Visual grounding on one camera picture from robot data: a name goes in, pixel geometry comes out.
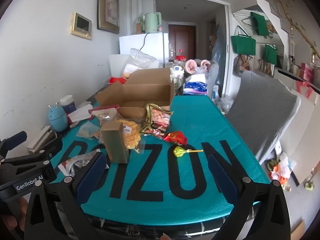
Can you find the red candy packet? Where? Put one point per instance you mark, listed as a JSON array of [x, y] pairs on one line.
[[176, 138]]

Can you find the red white snack bag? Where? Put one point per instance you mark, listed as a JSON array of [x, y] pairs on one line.
[[106, 115]]

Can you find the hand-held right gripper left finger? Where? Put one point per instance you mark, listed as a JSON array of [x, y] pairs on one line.
[[91, 180]]

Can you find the olive gold snack box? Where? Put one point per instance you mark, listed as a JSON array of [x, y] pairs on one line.
[[113, 145]]

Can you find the wall intercom panel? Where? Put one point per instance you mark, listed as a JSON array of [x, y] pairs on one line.
[[82, 25]]

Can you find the white grey device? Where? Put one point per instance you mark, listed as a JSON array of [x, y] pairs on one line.
[[40, 138]]

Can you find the blue tissue pack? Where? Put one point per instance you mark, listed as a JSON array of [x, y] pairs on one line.
[[195, 87]]

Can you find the pink gift box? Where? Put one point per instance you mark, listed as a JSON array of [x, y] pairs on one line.
[[306, 72]]

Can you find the cardboard box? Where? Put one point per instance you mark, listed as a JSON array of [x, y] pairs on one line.
[[140, 90]]

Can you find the crumpled clear plastic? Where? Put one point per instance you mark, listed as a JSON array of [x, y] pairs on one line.
[[212, 77]]

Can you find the white blue small appliance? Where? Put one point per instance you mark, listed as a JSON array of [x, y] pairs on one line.
[[177, 72]]

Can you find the white-lidded blue jar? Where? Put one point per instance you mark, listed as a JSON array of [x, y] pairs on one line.
[[68, 105]]

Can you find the light blue humidifier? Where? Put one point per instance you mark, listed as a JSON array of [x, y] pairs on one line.
[[58, 118]]

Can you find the grey plush mouse toy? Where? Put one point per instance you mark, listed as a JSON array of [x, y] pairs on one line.
[[192, 66]]

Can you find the crumpled white paper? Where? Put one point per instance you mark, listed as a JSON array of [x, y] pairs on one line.
[[86, 104]]

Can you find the green white carton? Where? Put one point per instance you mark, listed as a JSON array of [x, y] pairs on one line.
[[140, 23]]

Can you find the person's left hand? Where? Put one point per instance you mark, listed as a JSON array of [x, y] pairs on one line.
[[11, 221]]

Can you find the white plastic bag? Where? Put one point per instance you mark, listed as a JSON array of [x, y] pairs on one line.
[[225, 105]]

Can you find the yellow lollipop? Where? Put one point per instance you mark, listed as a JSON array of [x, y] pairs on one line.
[[178, 152]]

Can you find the white tissue stack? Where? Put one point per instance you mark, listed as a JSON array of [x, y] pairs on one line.
[[80, 113]]

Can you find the gold green snack packet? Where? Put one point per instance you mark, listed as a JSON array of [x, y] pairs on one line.
[[158, 120]]

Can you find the patterned tote bag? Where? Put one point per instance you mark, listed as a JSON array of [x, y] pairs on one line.
[[241, 66]]

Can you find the brown door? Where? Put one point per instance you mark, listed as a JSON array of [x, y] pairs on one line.
[[182, 40]]

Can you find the clear plastic snack bag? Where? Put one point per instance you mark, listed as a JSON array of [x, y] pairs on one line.
[[87, 130]]

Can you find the clear bag of bread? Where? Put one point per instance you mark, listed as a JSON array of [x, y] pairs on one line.
[[140, 62]]

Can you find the green electric kettle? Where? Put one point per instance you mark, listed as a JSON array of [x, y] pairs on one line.
[[152, 22]]

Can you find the crumpled colourful bags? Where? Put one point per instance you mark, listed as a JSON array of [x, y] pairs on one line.
[[281, 170]]

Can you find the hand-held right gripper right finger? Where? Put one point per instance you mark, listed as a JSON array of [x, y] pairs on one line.
[[223, 180]]

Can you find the yellow waffle snack bag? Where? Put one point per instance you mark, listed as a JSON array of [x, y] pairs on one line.
[[131, 136]]

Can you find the white board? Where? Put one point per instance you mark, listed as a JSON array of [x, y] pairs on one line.
[[116, 65]]

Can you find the seaweed snack foil packet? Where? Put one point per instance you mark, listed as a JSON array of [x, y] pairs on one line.
[[72, 166]]

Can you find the framed picture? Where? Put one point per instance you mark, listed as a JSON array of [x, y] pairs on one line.
[[108, 7]]

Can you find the white refrigerator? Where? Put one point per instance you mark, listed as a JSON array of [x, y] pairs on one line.
[[140, 45]]

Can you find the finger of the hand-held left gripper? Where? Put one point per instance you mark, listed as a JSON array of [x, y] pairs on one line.
[[16, 140], [53, 146]]

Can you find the large green tote bag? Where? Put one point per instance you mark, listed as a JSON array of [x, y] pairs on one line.
[[243, 45]]

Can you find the grey chair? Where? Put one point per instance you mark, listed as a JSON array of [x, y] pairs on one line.
[[262, 105]]

